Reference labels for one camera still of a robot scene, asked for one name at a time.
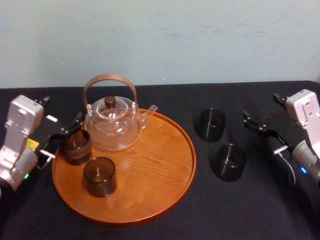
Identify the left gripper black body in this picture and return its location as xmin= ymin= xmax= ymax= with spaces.
xmin=26 ymin=114 xmax=67 ymax=163

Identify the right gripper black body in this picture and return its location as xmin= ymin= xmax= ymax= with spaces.
xmin=261 ymin=111 xmax=305 ymax=155

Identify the round brown wooden tray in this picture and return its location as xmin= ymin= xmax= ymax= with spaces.
xmin=51 ymin=107 xmax=197 ymax=224

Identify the smoky dark glass cup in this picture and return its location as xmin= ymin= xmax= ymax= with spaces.
xmin=82 ymin=156 xmax=117 ymax=198
xmin=208 ymin=143 xmax=248 ymax=183
xmin=192 ymin=107 xmax=227 ymax=143
xmin=58 ymin=128 xmax=92 ymax=166

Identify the glass teapot lid brown knob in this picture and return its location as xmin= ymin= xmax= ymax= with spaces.
xmin=96 ymin=95 xmax=130 ymax=120

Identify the black table cloth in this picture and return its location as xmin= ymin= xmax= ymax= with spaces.
xmin=0 ymin=80 xmax=320 ymax=240

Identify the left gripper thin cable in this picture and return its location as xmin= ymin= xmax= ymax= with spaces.
xmin=37 ymin=149 xmax=56 ymax=171

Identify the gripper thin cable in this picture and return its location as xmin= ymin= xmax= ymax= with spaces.
xmin=37 ymin=149 xmax=56 ymax=171
xmin=273 ymin=145 xmax=297 ymax=187

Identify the clear glass teapot brown handle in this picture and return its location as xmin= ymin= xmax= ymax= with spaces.
xmin=82 ymin=73 xmax=159 ymax=152

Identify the right gripper thin cable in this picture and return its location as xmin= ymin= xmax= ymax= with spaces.
xmin=273 ymin=145 xmax=297 ymax=187

